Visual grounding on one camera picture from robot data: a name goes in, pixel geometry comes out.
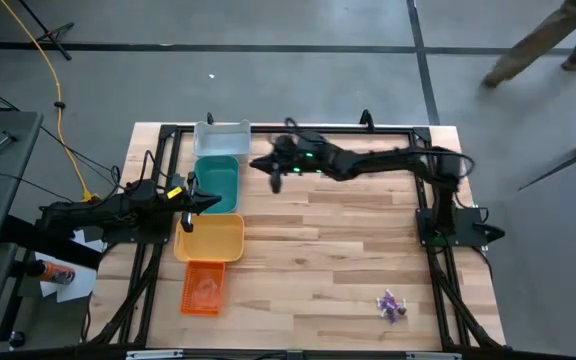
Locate white plastic bin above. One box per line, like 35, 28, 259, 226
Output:
192, 119, 253, 164

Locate orange spray bottle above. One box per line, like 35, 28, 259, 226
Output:
26, 259, 77, 286

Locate small black round knob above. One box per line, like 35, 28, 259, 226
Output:
7, 330, 27, 351

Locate black desk crossbar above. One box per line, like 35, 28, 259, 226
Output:
0, 213, 105, 271

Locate teal plastic bin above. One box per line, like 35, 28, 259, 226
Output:
193, 154, 241, 215

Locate black tripod stand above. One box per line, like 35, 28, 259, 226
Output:
17, 0, 76, 62

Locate grey metal bracket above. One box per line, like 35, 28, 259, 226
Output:
405, 351, 463, 360
125, 349, 185, 360

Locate yellow floor cable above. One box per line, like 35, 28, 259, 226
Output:
0, 0, 100, 203

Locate yellow plastic bin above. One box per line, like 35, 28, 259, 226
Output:
173, 213, 246, 264

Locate translucent white decoration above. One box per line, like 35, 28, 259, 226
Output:
192, 275, 222, 307

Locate orange plastic basket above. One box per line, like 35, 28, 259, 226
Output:
179, 259, 227, 317

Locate white paper sheets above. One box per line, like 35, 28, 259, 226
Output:
32, 227, 108, 304

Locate person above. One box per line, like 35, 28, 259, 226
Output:
480, 0, 576, 90

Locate black floor cable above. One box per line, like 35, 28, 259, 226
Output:
0, 79, 122, 201

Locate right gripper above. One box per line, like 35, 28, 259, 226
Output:
250, 134, 300, 195

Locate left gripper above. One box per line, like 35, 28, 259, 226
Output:
170, 172, 223, 234

